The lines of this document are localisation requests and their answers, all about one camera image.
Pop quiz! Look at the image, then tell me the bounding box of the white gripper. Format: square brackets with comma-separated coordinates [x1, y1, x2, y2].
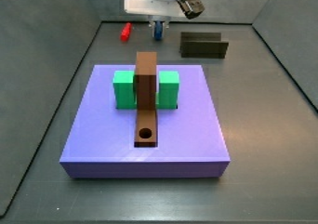
[124, 0, 185, 29]

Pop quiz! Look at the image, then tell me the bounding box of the blue peg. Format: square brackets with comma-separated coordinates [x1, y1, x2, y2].
[154, 20, 163, 41]

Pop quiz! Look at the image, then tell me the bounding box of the red peg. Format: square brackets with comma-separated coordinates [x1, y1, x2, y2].
[120, 22, 133, 42]

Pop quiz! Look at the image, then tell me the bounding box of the left green block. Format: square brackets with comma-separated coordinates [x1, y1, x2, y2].
[114, 71, 135, 110]

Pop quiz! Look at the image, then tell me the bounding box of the green block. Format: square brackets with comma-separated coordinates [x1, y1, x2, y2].
[158, 71, 181, 110]
[114, 71, 135, 110]

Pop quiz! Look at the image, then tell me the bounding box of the right green block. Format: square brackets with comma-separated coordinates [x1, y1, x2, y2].
[158, 71, 181, 110]

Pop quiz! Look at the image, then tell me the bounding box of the purple base block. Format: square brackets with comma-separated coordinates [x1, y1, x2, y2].
[60, 65, 230, 178]

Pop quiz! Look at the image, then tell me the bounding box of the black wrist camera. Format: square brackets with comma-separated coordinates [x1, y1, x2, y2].
[179, 0, 205, 20]

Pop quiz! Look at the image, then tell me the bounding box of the brown L-shaped bracket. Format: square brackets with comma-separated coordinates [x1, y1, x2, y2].
[134, 52, 158, 148]

